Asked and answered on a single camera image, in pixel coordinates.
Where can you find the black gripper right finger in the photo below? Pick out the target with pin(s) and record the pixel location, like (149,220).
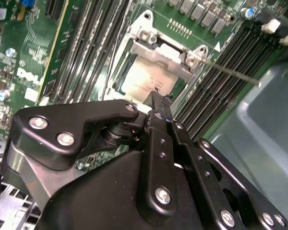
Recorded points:
(194,163)

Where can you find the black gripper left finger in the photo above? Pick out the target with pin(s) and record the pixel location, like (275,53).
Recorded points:
(50,115)

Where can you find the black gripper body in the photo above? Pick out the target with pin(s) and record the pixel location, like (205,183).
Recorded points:
(98,198)

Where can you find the silver CPU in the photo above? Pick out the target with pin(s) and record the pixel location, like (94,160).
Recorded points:
(144,76)

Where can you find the metal socket cover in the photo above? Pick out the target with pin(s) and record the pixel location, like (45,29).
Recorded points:
(144,50)

